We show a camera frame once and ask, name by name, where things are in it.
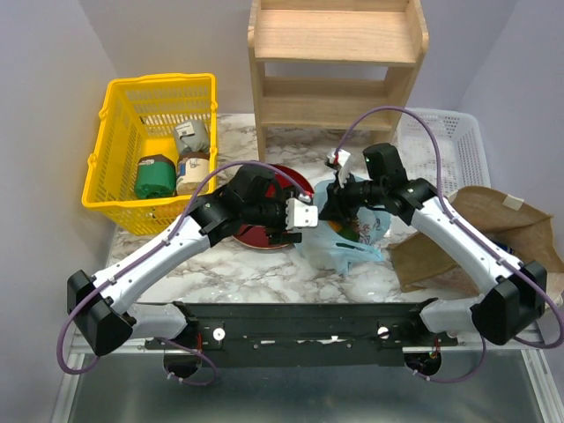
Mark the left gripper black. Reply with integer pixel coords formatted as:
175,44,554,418
242,184,302,247

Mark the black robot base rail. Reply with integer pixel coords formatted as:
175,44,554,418
90,301,494,369

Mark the brown paper grocery bag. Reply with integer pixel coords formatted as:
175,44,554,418
389,186,563,306

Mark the orange fruit with leaf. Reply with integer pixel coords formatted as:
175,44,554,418
328,221,344,233

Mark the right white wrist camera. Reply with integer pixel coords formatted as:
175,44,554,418
325,148,352,188

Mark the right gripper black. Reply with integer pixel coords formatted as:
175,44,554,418
317,169,386,225

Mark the green lime fruit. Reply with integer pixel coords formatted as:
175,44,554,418
339,226,360,242

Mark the grey wrapped food package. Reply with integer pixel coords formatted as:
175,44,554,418
173,120,211,155

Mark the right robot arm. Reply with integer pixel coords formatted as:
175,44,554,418
319,144,547,345

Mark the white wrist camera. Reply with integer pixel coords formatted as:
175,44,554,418
325,148,352,188
286,197,318,231

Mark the beige wrapped food package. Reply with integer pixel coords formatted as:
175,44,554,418
176,152,210,196

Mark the red round lacquer tray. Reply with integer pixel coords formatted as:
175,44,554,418
233,165,314,250

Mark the aluminium frame profile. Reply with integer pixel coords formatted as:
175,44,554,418
48,315,153,423

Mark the wooden shelf rack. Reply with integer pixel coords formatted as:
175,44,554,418
248,0,429,160

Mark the light blue plastic bag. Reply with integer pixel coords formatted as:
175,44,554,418
293,174,392,278

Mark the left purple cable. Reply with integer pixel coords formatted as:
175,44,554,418
57,160,316,387

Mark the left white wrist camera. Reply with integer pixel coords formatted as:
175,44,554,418
286,197,318,231

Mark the yellow plastic shopping basket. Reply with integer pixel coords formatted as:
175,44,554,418
82,73,219,235

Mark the green wrapped food package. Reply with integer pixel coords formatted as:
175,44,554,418
134,154,176,199

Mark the white plastic mesh basket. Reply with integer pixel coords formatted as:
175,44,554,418
396,108,491,196

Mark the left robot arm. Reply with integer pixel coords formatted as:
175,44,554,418
67,161,313,356

